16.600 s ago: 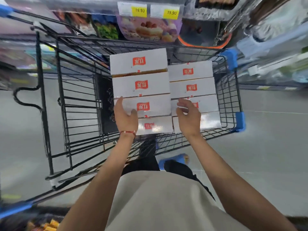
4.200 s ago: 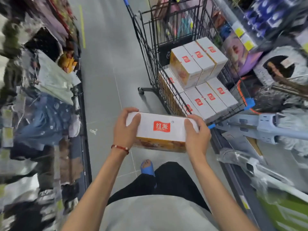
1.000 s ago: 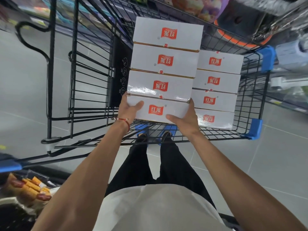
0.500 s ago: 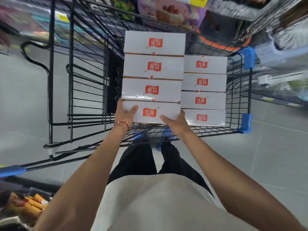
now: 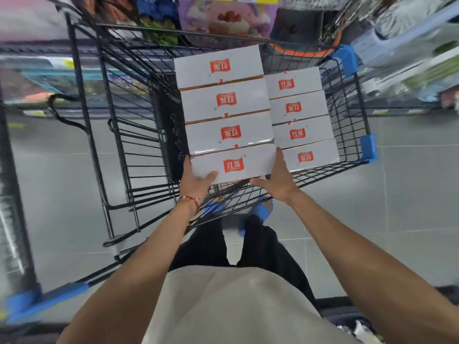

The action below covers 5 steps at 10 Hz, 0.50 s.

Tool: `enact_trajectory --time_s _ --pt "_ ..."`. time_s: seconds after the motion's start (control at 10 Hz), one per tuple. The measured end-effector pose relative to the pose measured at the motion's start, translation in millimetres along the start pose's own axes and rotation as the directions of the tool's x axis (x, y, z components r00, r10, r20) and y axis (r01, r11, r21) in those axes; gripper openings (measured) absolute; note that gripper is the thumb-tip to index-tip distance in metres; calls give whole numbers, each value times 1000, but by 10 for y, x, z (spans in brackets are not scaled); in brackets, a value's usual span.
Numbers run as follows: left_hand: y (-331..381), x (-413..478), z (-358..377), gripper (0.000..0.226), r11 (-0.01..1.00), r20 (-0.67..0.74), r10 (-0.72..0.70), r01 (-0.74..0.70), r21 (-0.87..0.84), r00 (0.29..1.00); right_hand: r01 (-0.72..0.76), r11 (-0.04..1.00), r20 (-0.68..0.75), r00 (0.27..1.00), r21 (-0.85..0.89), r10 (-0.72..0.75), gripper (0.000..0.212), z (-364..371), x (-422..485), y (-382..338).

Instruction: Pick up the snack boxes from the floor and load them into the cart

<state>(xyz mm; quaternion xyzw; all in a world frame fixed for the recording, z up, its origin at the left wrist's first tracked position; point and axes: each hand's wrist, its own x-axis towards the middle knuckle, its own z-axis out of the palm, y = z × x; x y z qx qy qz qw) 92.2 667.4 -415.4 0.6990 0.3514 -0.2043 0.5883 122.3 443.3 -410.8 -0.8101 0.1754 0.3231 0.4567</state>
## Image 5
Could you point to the person's left hand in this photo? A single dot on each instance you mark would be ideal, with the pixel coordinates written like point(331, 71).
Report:
point(193, 186)

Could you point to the person's right forearm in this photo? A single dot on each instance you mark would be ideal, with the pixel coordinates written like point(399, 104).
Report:
point(376, 272)

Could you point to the green white cardboard carton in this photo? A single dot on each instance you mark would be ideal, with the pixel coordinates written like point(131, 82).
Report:
point(437, 71)

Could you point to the orange rimmed bucket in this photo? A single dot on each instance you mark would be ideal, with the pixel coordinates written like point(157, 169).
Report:
point(297, 53)

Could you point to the person's left forearm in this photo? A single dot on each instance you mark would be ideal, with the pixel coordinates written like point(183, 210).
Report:
point(125, 283)

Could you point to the blue rubber slipper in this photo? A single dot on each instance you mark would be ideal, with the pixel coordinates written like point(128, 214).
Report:
point(215, 207)
point(261, 211)

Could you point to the stack of white boxes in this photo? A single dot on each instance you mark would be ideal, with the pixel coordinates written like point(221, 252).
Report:
point(308, 82)

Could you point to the grey fluffy round mat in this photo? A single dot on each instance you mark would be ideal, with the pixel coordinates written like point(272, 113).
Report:
point(312, 1)

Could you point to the green blue printed package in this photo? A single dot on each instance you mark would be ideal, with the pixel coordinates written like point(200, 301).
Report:
point(157, 32)

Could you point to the grey fluffy mop head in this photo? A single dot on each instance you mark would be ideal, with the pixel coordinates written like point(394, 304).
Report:
point(405, 14)

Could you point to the purple pink printed package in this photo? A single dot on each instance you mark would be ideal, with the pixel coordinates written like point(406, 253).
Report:
point(229, 21)

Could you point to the light blue flat mop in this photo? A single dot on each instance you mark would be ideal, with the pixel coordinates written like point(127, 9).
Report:
point(369, 42)

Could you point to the black trousers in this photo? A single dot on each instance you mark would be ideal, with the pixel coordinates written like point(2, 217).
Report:
point(261, 247)

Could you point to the grey shirt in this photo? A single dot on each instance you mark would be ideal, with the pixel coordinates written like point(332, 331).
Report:
point(233, 308)

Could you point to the person's right hand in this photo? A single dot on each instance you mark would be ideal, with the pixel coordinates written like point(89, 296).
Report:
point(279, 182)

